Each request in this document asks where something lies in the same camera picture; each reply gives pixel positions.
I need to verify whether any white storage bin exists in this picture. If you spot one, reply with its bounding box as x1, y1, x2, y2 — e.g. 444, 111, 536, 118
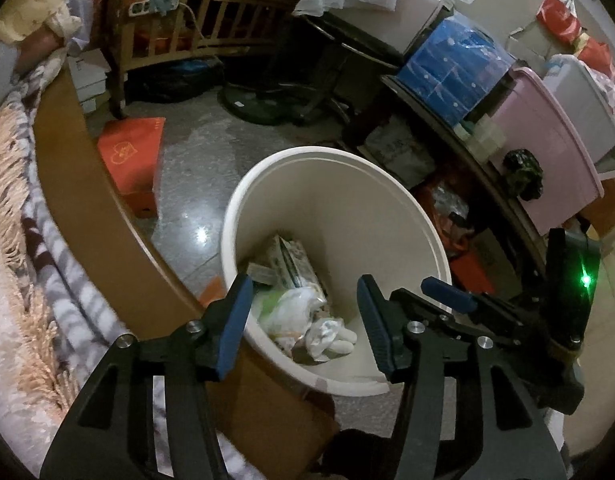
543, 54, 615, 164

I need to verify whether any yellow frilled pillow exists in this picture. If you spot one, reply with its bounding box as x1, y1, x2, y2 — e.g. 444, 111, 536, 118
0, 0, 83, 44

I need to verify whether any black crumpled bag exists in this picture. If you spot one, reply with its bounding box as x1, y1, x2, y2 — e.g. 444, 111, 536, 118
503, 148, 544, 202

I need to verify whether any cream plush toy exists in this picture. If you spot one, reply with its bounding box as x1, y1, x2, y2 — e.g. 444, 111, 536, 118
304, 318, 357, 363

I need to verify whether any blue tissue pack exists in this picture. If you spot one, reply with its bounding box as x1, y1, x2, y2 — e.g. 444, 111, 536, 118
396, 13, 515, 127

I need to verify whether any wooden baby crib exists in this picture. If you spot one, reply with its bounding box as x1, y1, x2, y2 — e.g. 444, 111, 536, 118
105, 0, 299, 117

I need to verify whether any green white milk carton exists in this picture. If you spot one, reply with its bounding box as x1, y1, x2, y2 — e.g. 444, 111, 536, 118
266, 234, 328, 304

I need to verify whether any red hanging bag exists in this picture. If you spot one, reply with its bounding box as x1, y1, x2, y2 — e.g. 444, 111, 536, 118
536, 0, 582, 46

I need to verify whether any wooden bed frame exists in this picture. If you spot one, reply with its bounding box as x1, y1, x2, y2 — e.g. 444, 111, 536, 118
34, 70, 338, 479

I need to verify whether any cream trash bin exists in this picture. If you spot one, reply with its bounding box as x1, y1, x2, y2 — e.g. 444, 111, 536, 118
221, 146, 452, 398

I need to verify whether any pink storage bin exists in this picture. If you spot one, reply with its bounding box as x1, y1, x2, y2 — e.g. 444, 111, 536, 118
492, 67, 605, 235

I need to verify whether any clear printed plastic bag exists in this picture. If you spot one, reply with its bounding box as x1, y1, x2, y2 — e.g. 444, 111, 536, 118
252, 285, 328, 356

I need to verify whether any black fan base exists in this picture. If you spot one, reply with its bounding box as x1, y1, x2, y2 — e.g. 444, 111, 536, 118
218, 84, 309, 127

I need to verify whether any red gift box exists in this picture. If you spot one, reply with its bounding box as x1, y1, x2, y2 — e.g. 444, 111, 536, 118
97, 117, 166, 218

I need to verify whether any striped fleece blanket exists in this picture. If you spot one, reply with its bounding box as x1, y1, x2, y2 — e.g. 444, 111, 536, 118
0, 60, 259, 479

